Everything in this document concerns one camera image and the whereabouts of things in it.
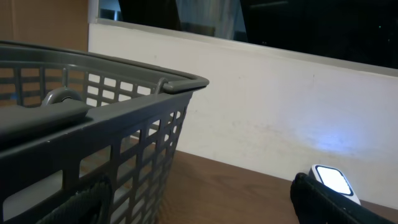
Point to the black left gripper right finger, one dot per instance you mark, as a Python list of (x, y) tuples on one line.
[(316, 203)]

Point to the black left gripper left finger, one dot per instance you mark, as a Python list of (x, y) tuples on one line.
[(88, 206)]

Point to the white barcode scanner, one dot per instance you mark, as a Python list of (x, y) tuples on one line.
[(334, 179)]

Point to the grey plastic shopping basket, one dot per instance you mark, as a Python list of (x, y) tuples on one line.
[(68, 118)]

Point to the brown cardboard panel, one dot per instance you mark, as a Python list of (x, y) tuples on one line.
[(55, 23)]

